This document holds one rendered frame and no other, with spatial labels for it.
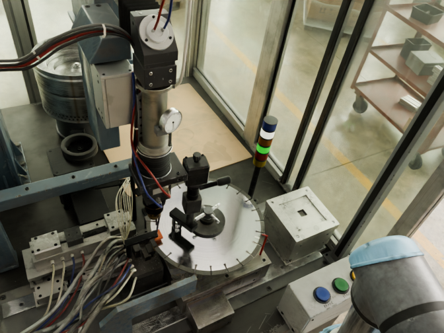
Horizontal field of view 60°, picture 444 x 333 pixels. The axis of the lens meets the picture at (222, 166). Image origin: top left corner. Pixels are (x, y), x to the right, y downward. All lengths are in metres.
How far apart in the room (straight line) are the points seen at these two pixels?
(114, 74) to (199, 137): 1.01
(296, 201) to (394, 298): 0.75
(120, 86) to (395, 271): 0.58
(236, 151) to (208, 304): 0.74
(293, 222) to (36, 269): 0.80
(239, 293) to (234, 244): 0.20
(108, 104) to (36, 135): 1.02
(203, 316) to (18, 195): 0.60
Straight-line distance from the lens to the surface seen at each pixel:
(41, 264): 1.26
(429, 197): 1.10
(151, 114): 0.76
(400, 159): 1.08
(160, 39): 0.68
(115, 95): 0.78
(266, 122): 1.20
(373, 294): 0.68
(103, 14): 0.85
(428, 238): 2.82
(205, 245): 1.11
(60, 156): 1.39
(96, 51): 0.77
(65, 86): 1.47
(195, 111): 1.86
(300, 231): 1.27
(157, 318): 1.22
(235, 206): 1.21
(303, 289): 1.17
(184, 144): 1.68
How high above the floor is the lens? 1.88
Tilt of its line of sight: 45 degrees down
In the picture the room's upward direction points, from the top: 10 degrees clockwise
